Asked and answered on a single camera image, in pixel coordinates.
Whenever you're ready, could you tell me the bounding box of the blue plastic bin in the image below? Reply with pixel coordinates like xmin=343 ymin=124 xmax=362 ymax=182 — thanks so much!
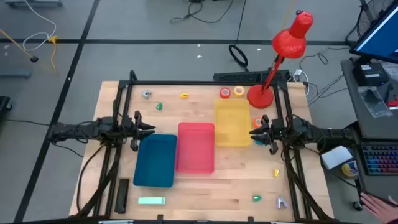
xmin=132 ymin=133 xmax=178 ymax=189

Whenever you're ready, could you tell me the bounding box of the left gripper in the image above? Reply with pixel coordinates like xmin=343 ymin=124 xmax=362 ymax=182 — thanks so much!
xmin=123 ymin=111 xmax=157 ymax=152

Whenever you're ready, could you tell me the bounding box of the grey metal table foot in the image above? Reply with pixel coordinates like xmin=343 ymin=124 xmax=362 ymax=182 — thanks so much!
xmin=4 ymin=0 xmax=63 ymax=9
xmin=0 ymin=68 xmax=32 ymax=79

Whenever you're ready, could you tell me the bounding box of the black stapler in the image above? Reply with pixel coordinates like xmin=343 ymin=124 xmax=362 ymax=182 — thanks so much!
xmin=114 ymin=178 xmax=130 ymax=215

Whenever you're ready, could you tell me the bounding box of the white floor cable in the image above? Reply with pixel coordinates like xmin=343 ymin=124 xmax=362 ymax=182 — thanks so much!
xmin=22 ymin=0 xmax=57 ymax=52

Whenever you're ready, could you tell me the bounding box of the clear plastic bag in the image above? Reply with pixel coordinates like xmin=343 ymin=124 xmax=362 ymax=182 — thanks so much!
xmin=357 ymin=86 xmax=393 ymax=118

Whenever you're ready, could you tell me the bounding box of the computer monitor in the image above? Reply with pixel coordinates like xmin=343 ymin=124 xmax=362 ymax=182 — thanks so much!
xmin=349 ymin=1 xmax=398 ymax=65

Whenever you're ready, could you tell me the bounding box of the backlit black keyboard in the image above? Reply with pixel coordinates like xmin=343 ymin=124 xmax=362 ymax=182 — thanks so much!
xmin=361 ymin=143 xmax=398 ymax=177

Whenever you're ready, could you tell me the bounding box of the yellow translucent plastic bin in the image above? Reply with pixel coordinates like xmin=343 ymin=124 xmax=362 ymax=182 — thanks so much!
xmin=213 ymin=98 xmax=252 ymax=147

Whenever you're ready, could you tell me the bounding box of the pink translucent plastic bin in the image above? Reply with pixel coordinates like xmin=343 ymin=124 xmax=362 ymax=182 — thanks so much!
xmin=175 ymin=121 xmax=216 ymax=174

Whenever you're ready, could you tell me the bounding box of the person's hand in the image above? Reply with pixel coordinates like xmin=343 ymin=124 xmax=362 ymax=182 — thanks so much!
xmin=359 ymin=192 xmax=398 ymax=224

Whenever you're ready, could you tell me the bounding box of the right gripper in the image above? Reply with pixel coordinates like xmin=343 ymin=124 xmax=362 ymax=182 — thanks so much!
xmin=249 ymin=114 xmax=284 ymax=156

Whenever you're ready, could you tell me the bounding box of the yellow floor cable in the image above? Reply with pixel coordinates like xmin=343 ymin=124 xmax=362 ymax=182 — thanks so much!
xmin=46 ymin=35 xmax=60 ymax=74

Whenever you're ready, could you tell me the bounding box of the black mini computer box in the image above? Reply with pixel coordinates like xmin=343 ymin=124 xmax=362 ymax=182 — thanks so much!
xmin=352 ymin=63 xmax=389 ymax=87

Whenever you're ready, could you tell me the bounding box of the grey computer cart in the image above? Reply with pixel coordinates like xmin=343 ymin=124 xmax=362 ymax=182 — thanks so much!
xmin=340 ymin=57 xmax=398 ymax=200

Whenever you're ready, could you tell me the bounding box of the coiled black floor cable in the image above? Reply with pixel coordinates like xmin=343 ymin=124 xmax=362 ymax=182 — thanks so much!
xmin=228 ymin=0 xmax=249 ymax=72

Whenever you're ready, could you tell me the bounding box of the yellow hanging cord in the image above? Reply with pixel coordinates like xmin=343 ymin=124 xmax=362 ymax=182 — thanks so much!
xmin=281 ymin=0 xmax=295 ymax=31

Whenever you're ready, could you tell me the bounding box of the white box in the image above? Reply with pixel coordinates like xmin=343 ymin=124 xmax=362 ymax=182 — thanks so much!
xmin=320 ymin=145 xmax=354 ymax=170

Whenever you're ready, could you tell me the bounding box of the black floor fan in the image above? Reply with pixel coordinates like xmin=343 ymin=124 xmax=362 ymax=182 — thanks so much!
xmin=345 ymin=0 xmax=396 ymax=47

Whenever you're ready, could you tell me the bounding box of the white power adapter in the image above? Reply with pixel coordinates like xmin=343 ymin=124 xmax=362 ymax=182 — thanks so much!
xmin=293 ymin=68 xmax=310 ymax=96

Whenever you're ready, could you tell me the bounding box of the yellow cord black plug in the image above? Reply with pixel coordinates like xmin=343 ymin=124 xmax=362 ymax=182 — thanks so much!
xmin=0 ymin=29 xmax=39 ymax=63

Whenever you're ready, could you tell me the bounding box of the red desk lamp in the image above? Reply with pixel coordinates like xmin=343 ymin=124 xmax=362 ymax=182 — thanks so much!
xmin=246 ymin=11 xmax=314 ymax=110

